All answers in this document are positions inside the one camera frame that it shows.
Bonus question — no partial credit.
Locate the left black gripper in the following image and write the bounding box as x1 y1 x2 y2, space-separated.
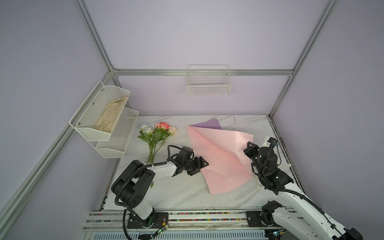
183 156 209 177

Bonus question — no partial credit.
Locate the pink purple wrapping paper sheet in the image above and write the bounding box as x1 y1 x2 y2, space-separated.
186 126 254 195

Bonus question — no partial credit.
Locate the cream fake rose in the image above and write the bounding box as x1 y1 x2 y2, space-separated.
154 126 178 155

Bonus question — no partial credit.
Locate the red pink fake rose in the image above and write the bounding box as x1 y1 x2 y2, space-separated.
147 122 171 164

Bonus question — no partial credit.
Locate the white blue fake rose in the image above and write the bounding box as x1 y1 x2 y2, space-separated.
138 123 154 140

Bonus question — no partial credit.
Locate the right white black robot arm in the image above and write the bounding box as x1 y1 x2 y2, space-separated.
244 138 363 240

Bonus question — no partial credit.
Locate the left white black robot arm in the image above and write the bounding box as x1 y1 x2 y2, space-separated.
111 145 209 221

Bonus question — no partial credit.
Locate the white mesh lower shelf basket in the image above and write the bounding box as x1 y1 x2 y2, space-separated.
95 108 139 159

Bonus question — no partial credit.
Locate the white mesh shelf basket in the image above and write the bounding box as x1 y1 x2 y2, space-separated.
69 82 130 142
95 108 139 159

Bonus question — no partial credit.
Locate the beige cloth in basket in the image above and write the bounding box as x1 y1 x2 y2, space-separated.
94 97 128 134

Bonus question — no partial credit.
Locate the white mesh upper shelf basket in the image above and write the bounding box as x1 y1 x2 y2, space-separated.
69 82 130 142

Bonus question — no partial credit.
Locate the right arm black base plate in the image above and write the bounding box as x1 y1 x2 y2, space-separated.
246 211 279 228

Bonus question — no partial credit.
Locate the aluminium front rail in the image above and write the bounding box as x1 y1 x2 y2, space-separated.
80 207 301 232

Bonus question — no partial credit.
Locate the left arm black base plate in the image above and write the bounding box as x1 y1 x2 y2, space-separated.
126 212 169 229

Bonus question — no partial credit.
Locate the white wire wall basket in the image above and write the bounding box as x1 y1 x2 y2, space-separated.
187 65 232 97

